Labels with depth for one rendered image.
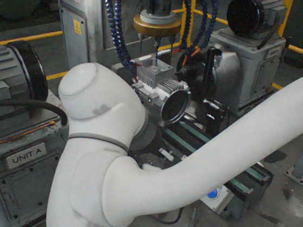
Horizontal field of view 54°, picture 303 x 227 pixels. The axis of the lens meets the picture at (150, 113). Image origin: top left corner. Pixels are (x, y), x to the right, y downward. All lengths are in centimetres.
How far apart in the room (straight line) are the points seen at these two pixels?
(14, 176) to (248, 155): 65
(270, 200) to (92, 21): 96
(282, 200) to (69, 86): 97
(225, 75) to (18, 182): 92
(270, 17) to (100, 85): 119
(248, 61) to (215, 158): 110
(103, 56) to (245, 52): 64
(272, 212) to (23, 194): 84
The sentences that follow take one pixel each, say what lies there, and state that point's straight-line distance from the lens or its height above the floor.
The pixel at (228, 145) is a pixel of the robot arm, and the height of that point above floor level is 144.
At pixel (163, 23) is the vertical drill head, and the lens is 109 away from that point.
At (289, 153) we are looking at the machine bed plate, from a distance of 147.
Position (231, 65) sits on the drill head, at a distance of 138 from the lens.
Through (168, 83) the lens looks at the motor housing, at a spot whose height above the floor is 111.
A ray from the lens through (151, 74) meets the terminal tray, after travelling 117.
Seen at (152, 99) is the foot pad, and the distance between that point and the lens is 114.
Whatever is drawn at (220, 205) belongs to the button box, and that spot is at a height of 105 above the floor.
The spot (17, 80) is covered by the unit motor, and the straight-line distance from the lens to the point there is 82.
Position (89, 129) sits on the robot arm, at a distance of 46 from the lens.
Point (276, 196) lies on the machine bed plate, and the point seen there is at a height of 80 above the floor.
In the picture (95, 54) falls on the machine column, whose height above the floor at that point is 117.
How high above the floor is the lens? 168
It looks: 35 degrees down
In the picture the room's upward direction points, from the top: 3 degrees clockwise
